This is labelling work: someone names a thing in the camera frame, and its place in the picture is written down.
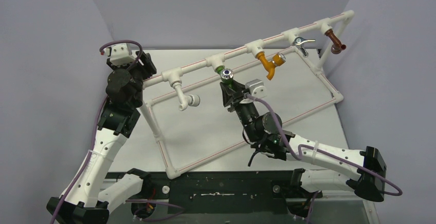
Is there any green plastic faucet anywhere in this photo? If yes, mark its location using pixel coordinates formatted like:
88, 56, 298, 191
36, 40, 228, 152
215, 66, 234, 86

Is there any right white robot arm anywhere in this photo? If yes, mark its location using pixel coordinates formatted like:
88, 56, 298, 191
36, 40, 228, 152
220, 80, 387, 202

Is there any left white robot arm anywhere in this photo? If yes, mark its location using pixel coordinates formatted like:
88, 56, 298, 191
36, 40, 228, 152
46, 51, 157, 223

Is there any white plastic faucet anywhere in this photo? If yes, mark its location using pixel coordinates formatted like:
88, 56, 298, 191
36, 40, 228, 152
171, 81, 201, 111

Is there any orange plastic faucet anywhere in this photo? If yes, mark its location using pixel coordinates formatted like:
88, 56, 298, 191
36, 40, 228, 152
255, 51, 286, 80

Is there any chrome metal faucet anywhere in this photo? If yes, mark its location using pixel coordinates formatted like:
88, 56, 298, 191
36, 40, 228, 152
293, 36, 316, 58

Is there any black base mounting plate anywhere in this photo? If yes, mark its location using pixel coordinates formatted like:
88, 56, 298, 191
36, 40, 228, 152
133, 170, 313, 214

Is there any brown plastic faucet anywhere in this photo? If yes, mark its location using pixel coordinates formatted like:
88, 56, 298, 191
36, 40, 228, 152
324, 29, 347, 54

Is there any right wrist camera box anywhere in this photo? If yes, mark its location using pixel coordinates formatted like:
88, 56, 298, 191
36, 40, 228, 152
245, 79, 267, 99

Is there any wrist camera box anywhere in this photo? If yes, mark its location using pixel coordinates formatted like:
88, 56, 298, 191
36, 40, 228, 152
245, 79, 267, 99
101, 43, 135, 68

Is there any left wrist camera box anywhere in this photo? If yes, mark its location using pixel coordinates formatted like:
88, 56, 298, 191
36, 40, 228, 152
101, 43, 135, 68

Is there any white PVC pipe frame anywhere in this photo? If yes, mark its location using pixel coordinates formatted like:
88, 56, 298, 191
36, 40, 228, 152
140, 10, 355, 179

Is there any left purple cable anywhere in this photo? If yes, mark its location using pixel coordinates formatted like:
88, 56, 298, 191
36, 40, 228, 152
50, 40, 143, 224

